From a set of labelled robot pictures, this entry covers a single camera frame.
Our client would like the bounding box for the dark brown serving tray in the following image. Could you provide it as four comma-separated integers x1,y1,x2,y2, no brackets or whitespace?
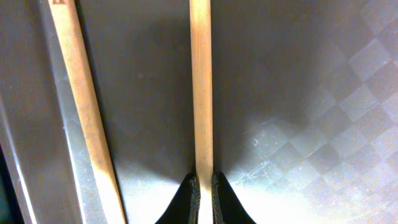
1,0,397,223

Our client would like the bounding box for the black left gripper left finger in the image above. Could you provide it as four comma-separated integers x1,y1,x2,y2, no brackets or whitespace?
156,173,200,224

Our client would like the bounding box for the wooden chopstick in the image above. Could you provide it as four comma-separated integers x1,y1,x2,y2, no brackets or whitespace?
189,0,213,224
49,0,126,223

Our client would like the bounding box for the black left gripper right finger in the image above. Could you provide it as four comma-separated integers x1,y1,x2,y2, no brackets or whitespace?
212,172,255,224

